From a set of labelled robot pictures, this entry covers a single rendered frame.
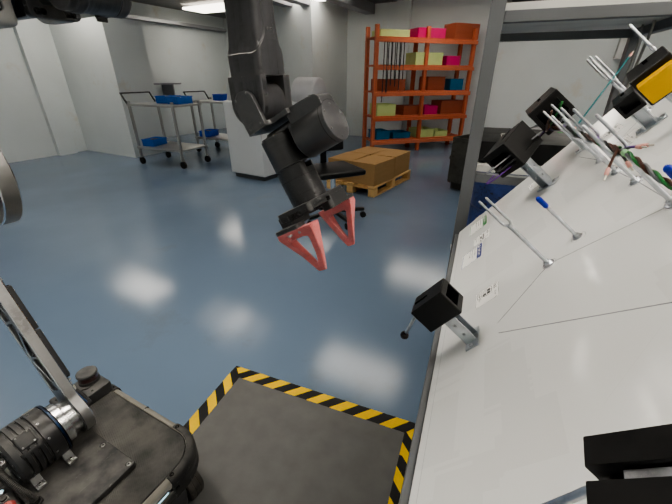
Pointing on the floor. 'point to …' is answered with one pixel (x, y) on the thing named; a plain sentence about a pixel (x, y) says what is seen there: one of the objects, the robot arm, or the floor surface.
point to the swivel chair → (337, 175)
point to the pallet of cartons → (375, 169)
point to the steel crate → (457, 160)
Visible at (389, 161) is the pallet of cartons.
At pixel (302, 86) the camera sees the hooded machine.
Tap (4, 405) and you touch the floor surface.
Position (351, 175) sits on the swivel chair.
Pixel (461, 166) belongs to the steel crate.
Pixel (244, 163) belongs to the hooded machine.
